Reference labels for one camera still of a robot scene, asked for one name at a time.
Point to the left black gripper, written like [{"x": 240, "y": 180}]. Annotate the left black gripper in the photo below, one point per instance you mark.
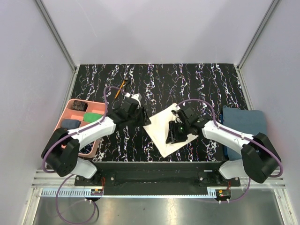
[{"x": 144, "y": 120}]

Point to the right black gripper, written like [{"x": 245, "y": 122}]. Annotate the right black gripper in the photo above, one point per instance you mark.
[{"x": 172, "y": 136}]

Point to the white cloth napkin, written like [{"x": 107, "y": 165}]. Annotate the white cloth napkin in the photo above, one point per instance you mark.
[{"x": 158, "y": 131}]

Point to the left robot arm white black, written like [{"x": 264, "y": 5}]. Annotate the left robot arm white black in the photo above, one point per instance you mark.
[{"x": 62, "y": 150}]

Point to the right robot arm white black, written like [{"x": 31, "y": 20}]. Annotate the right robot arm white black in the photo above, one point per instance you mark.
[{"x": 259, "y": 158}]

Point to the green cloth in tray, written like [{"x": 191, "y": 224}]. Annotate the green cloth in tray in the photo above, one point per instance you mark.
[{"x": 91, "y": 117}]

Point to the dark patterned cloth in tray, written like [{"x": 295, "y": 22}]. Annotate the dark patterned cloth in tray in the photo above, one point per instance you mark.
[{"x": 79, "y": 106}]

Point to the blue folded cloth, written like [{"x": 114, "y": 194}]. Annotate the blue folded cloth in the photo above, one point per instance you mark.
[{"x": 246, "y": 121}]

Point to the pink compartment tray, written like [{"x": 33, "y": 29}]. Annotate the pink compartment tray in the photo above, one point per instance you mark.
[{"x": 68, "y": 113}]

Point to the grey blue cloth in tray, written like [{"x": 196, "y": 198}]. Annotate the grey blue cloth in tray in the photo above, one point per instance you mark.
[{"x": 70, "y": 124}]

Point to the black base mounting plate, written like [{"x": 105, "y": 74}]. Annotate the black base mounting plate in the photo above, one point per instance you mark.
[{"x": 158, "y": 178}]

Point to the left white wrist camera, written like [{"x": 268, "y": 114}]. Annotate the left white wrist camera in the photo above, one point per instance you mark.
[{"x": 137, "y": 97}]

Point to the orange handled utensil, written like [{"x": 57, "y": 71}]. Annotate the orange handled utensil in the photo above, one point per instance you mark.
[{"x": 120, "y": 89}]

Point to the black handled utensil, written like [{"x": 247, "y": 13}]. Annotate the black handled utensil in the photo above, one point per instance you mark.
[{"x": 126, "y": 82}]

